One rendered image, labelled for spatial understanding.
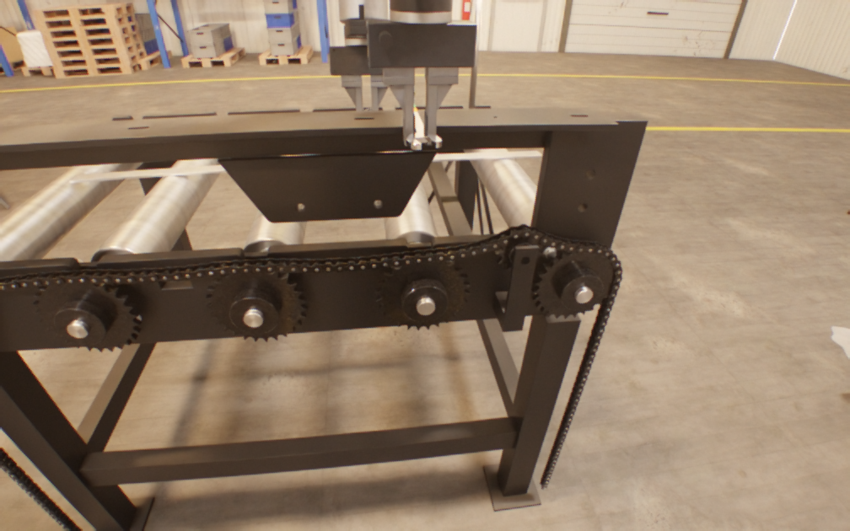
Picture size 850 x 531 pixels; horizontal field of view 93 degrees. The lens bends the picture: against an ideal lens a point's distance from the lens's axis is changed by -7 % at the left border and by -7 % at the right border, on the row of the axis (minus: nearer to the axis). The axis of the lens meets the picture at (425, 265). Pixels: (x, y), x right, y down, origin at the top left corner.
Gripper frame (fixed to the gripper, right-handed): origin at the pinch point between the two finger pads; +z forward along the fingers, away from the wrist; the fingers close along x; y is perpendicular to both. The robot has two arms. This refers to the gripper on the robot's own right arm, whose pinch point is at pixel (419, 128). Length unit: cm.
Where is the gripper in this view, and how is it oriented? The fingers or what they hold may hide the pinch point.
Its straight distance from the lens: 61.5
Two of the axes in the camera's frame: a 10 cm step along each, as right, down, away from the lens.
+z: -0.2, 8.2, 5.7
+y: 1.3, 5.7, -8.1
